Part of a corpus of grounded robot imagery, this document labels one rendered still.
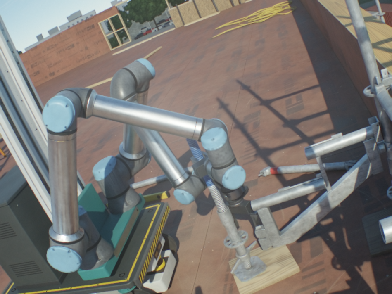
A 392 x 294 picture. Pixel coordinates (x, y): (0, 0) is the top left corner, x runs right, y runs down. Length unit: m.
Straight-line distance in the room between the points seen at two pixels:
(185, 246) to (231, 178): 1.13
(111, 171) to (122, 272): 0.55
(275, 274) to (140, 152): 0.95
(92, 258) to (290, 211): 1.16
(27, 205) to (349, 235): 1.60
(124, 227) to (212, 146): 0.86
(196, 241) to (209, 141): 1.19
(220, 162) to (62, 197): 0.60
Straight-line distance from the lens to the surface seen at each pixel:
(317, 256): 2.10
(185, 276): 2.34
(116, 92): 1.86
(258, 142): 3.47
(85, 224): 1.89
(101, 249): 1.96
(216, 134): 1.48
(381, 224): 0.82
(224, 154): 1.49
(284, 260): 2.12
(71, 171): 1.59
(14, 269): 2.35
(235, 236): 2.00
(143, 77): 1.93
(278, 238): 2.00
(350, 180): 1.85
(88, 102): 1.60
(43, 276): 2.26
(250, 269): 2.13
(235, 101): 4.68
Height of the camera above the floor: 1.36
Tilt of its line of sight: 19 degrees down
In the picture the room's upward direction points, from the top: 24 degrees counter-clockwise
